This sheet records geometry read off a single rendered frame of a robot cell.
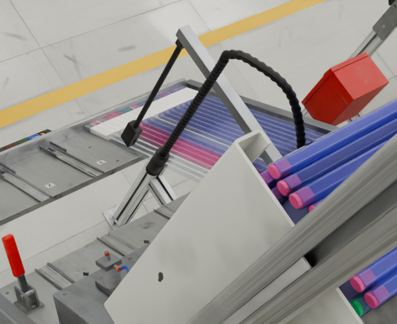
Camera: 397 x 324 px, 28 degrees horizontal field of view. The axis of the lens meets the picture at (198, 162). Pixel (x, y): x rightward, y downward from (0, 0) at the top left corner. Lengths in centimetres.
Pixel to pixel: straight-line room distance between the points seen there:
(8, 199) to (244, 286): 97
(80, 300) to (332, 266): 63
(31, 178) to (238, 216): 100
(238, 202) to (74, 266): 71
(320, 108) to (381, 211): 157
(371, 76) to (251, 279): 148
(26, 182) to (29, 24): 126
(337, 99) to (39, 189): 79
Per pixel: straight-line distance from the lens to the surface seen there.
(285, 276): 47
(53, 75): 258
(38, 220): 234
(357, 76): 193
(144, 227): 127
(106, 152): 154
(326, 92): 194
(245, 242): 53
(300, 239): 44
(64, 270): 121
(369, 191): 39
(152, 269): 65
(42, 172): 151
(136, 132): 120
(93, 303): 102
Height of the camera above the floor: 210
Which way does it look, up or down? 55 degrees down
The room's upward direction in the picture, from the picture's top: 37 degrees clockwise
